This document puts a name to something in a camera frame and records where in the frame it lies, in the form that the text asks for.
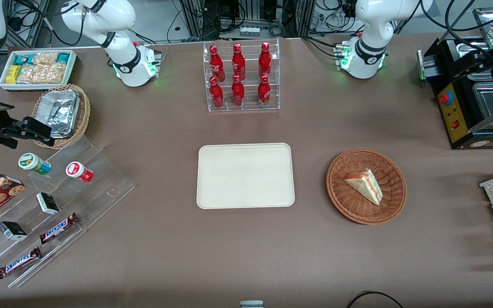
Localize clear acrylic bottle rack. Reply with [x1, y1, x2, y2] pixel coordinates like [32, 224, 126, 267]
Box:
[203, 38, 280, 113]

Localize black floor cable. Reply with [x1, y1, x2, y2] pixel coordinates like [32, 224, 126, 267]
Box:
[346, 290, 404, 308]

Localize small black carton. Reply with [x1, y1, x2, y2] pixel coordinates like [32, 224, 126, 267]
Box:
[36, 192, 60, 215]
[0, 221, 28, 241]

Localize round brown wicker basket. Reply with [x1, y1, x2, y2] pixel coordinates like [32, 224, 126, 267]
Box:
[326, 148, 407, 225]

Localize red cola bottle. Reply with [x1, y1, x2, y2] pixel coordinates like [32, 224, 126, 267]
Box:
[209, 77, 224, 109]
[258, 74, 271, 107]
[231, 74, 245, 107]
[232, 43, 246, 80]
[258, 41, 272, 78]
[209, 45, 226, 83]

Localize cream rectangular tray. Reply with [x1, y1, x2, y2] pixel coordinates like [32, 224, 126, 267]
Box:
[196, 142, 295, 210]

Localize stacked foil containers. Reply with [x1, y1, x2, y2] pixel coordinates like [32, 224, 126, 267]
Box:
[37, 90, 80, 138]

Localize white plastic snack bin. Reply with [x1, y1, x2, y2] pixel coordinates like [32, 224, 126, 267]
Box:
[0, 50, 77, 92]

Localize small clear cracker bag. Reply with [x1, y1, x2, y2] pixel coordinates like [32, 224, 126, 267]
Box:
[33, 52, 59, 65]

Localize black yellow sealing machine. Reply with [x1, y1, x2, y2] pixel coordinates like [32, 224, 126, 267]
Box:
[418, 36, 493, 150]

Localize yellow snack packet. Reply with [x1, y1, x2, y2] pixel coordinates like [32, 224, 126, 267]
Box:
[6, 65, 22, 84]

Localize aluminium equipment rack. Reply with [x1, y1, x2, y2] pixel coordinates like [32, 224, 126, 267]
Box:
[178, 0, 315, 40]

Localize large clear cracker bag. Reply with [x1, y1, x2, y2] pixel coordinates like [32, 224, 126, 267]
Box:
[15, 63, 66, 84]

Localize green lid cup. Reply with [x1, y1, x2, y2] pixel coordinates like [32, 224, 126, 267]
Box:
[18, 153, 52, 175]

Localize red lid cup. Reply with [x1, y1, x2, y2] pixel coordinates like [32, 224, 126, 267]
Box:
[66, 161, 94, 183]

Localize triangular sandwich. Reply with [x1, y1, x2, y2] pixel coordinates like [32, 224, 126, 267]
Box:
[344, 169, 383, 206]

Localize oval wicker basket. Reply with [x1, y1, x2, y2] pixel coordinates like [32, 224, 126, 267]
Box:
[32, 84, 91, 149]

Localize snickers chocolate bar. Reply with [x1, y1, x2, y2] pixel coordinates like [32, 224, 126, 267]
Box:
[39, 213, 80, 245]
[0, 247, 42, 279]

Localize clear acrylic stepped display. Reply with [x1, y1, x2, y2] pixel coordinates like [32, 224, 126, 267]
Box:
[0, 135, 137, 288]

